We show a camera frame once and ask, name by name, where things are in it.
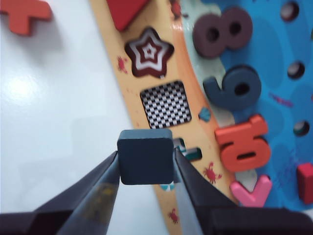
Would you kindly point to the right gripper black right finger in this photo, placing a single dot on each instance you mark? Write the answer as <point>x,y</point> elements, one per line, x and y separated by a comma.
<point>195,193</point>

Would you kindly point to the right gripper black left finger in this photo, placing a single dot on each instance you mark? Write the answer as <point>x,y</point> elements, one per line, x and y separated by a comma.
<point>93,195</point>

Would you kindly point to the dark blue square block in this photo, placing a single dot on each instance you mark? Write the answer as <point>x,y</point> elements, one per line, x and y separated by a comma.
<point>146,161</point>

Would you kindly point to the pink greater-than sign piece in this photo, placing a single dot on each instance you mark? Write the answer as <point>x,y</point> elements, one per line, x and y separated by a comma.
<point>247,195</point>

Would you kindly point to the orange number ten piece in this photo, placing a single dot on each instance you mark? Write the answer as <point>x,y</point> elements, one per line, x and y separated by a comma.
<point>234,142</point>

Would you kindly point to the slate number nine piece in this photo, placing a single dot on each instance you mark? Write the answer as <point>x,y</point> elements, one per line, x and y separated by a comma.
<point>220,93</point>

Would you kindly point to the red minus sign piece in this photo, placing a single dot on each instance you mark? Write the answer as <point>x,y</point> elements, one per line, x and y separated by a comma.
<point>305,183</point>

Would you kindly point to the colourful wooden puzzle board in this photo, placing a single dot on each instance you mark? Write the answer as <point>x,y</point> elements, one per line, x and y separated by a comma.
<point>269,73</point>

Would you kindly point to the brown number eight piece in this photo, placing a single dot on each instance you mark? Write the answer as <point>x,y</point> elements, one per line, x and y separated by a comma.
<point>203,36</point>

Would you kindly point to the red triangle block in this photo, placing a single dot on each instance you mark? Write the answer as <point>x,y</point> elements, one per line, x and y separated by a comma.
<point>127,12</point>

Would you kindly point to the orange cross block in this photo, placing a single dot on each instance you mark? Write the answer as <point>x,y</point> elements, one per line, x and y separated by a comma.
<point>22,14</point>

